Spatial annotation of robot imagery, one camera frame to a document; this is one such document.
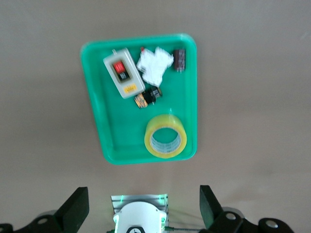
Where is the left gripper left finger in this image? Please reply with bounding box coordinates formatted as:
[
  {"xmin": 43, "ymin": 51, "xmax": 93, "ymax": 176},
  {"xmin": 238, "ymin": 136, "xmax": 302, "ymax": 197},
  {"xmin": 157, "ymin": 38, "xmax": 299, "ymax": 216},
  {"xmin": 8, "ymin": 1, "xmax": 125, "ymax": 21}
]
[{"xmin": 0, "ymin": 186, "xmax": 90, "ymax": 233}]

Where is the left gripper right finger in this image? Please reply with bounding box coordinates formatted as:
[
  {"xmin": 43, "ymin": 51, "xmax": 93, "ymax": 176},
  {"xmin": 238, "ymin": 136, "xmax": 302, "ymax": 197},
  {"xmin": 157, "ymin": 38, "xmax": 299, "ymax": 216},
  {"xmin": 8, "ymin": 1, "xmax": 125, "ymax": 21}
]
[{"xmin": 199, "ymin": 185, "xmax": 294, "ymax": 233}]

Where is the yellow packing tape roll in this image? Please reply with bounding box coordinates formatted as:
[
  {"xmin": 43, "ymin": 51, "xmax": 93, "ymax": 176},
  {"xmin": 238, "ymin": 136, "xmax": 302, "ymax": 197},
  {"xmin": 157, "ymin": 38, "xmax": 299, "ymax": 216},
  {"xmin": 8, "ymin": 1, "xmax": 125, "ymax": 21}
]
[{"xmin": 144, "ymin": 114, "xmax": 188, "ymax": 159}]

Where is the green plastic tray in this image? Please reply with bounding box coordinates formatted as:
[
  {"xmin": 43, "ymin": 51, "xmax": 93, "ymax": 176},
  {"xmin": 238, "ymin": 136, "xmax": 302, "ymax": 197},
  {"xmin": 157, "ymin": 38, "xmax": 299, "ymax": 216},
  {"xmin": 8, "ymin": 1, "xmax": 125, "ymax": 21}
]
[{"xmin": 80, "ymin": 33, "xmax": 198, "ymax": 166}]

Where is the small black orange transformer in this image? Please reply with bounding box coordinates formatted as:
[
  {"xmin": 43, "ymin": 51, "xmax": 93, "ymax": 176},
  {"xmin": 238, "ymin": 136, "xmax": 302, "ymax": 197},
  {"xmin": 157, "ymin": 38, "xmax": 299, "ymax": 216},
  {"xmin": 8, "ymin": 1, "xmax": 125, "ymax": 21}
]
[{"xmin": 133, "ymin": 86, "xmax": 163, "ymax": 110}]

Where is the white circuit breaker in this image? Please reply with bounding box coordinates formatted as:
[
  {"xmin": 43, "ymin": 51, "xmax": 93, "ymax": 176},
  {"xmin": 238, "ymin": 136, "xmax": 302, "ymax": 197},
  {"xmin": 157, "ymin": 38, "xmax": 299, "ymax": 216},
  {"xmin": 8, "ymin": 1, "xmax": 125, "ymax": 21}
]
[{"xmin": 136, "ymin": 46, "xmax": 174, "ymax": 88}]

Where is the black table cable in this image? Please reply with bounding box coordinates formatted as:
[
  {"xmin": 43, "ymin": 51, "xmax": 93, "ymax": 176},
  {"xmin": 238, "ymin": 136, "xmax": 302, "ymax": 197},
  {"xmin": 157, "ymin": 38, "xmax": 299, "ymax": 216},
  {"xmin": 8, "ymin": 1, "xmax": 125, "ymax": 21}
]
[{"xmin": 165, "ymin": 225, "xmax": 204, "ymax": 232}]

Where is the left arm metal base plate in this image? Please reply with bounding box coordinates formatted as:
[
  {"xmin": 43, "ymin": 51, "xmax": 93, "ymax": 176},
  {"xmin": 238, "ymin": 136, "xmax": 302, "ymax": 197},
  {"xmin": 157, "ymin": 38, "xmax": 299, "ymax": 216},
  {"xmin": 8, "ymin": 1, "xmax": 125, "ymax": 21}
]
[{"xmin": 110, "ymin": 193, "xmax": 169, "ymax": 233}]

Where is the grey push-button switch box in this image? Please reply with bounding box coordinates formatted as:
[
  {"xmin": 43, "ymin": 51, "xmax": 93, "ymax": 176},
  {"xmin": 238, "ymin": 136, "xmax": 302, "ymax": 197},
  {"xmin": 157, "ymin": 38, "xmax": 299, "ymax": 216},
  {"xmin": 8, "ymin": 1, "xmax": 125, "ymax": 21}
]
[{"xmin": 103, "ymin": 48, "xmax": 146, "ymax": 100}]

